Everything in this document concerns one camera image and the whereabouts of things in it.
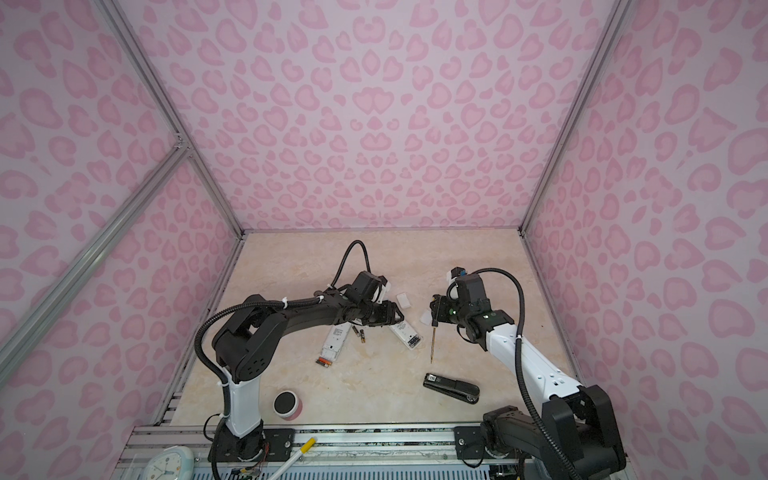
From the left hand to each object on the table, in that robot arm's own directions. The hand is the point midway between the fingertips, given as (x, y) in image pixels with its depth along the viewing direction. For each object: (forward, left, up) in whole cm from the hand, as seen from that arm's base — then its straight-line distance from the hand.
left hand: (401, 314), depth 91 cm
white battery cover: (+8, -1, -5) cm, 9 cm away
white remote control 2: (-5, -2, -3) cm, 6 cm away
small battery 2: (-6, +12, -5) cm, 14 cm away
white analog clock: (-36, +54, -1) cm, 65 cm away
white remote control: (-7, +21, -4) cm, 22 cm away
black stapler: (-22, -16, -2) cm, 27 cm away
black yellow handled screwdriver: (-8, -9, +14) cm, 19 cm away
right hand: (-1, -9, +8) cm, 12 cm away
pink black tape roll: (-25, +30, 0) cm, 39 cm away
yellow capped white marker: (-34, +24, -4) cm, 42 cm away
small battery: (-2, +14, -4) cm, 15 cm away
